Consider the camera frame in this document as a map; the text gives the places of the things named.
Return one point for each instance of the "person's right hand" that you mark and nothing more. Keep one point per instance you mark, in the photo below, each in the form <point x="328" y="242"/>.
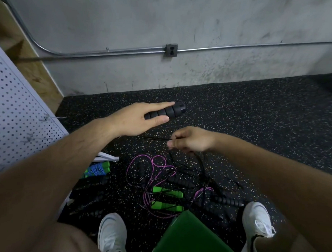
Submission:
<point x="191" y="140"/>

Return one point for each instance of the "person's left hand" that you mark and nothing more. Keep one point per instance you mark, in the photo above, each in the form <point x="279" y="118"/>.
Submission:
<point x="133" y="120"/>

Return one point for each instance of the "white pegboard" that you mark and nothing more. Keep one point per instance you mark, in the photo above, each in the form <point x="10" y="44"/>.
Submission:
<point x="19" y="113"/>

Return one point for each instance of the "person's left forearm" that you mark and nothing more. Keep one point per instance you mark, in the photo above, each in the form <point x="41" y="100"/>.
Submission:
<point x="43" y="183"/>

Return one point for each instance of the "person's right forearm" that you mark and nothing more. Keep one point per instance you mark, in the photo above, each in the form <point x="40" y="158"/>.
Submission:
<point x="282" y="180"/>

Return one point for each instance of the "white pegboard stand foot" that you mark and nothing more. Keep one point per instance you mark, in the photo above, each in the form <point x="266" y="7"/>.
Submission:
<point x="107" y="156"/>

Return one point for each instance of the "metal conduit pipe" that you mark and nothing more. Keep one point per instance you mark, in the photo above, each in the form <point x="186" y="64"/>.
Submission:
<point x="98" y="52"/>

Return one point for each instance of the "grey electrical junction box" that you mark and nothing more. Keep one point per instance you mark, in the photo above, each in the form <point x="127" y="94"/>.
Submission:
<point x="171" y="50"/>

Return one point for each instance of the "white right shoe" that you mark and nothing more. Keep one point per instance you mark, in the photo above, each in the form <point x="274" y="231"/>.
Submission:
<point x="256" y="223"/>

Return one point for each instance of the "white shoe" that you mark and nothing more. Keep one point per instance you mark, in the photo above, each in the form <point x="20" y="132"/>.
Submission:
<point x="256" y="223"/>
<point x="113" y="235"/>

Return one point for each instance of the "white left shoe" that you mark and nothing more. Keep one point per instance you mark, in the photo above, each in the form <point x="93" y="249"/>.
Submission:
<point x="113" y="235"/>

